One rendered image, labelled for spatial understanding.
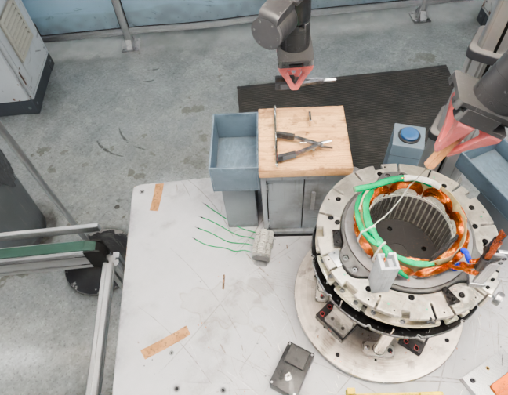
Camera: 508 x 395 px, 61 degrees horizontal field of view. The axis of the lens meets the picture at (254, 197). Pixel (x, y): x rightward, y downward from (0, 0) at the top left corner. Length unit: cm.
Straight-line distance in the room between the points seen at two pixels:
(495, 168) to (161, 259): 82
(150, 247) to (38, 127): 181
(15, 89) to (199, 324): 210
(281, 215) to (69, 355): 124
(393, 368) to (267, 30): 73
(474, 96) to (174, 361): 81
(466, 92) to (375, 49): 248
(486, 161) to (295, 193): 42
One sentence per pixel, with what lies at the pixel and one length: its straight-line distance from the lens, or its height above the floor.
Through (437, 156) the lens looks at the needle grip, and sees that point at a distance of 66.
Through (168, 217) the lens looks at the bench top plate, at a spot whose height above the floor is 78.
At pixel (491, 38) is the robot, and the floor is 121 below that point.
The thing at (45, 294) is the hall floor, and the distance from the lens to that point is 219.
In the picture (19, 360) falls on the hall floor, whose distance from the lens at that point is 213.
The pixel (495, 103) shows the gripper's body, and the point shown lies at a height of 142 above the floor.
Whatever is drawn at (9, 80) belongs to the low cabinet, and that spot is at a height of 27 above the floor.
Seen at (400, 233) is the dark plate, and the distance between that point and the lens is 91.
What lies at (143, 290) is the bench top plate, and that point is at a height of 78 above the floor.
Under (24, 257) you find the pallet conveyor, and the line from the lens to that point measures 134.
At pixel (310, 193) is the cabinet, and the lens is 100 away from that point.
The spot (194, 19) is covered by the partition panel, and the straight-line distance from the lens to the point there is 308.
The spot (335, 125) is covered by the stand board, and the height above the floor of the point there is 106.
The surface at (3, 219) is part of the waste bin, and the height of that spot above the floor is 30.
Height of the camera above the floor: 178
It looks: 55 degrees down
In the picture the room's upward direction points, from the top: 6 degrees counter-clockwise
